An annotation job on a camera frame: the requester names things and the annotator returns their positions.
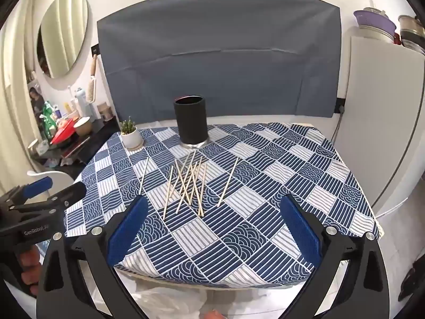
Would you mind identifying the beige jar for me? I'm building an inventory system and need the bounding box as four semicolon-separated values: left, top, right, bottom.
98;103;115;121

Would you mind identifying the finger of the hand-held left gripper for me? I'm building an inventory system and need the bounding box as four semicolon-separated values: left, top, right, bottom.
0;177;54;207
13;182;87;216

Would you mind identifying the black cylindrical cup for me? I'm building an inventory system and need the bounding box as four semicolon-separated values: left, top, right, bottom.
173;96;209;148

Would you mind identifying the purple basin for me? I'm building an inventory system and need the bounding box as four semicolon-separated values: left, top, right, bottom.
353;9;397;37

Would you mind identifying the small plant in white pot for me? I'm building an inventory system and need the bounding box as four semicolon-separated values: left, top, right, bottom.
120;117;145;150

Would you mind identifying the wooden hairbrush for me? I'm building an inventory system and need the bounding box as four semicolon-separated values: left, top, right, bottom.
86;54;98;103

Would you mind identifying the white bowl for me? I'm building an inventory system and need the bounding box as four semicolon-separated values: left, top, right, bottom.
73;117;93;136

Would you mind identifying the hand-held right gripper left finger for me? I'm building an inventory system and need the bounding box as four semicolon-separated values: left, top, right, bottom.
36;194;150;319

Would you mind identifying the white plastic bag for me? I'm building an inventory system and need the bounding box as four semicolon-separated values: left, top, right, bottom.
131;281;213;319

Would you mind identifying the white refrigerator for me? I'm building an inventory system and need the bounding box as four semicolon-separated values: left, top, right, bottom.
332;27;425;220

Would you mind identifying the blue white patterned tablecloth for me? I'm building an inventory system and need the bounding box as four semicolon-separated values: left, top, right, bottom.
65;122;381;288

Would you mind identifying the grey cloth backdrop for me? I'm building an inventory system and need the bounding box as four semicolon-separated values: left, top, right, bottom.
97;0;342;123

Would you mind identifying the cream curtain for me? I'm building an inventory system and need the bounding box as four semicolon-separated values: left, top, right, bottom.
0;0;44;187

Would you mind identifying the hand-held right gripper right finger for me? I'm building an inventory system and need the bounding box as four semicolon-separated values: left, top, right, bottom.
275;193;390;319

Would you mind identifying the black power cable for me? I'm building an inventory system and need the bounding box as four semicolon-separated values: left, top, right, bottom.
368;83;425;207

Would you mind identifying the dark shoe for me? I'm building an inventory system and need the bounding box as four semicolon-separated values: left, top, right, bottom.
400;259;425;301

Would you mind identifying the white chair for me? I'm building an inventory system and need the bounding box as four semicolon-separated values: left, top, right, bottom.
27;169;75;200

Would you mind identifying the oval wall mirror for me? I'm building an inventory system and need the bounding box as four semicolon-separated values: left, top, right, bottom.
36;0;91;79

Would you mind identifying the small photo print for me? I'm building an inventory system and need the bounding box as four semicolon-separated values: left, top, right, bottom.
28;86;44;114

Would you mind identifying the white spray bottle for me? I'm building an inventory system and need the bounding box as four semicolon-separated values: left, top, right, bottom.
75;87;87;117

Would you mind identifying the red lid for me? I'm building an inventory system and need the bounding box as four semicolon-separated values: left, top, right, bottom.
50;120;76;145

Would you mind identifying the person's left hand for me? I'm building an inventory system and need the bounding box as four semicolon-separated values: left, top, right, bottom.
20;246;44;289

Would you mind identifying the pile of wooden chopsticks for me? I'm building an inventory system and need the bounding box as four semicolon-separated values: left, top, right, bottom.
139;151;239;220

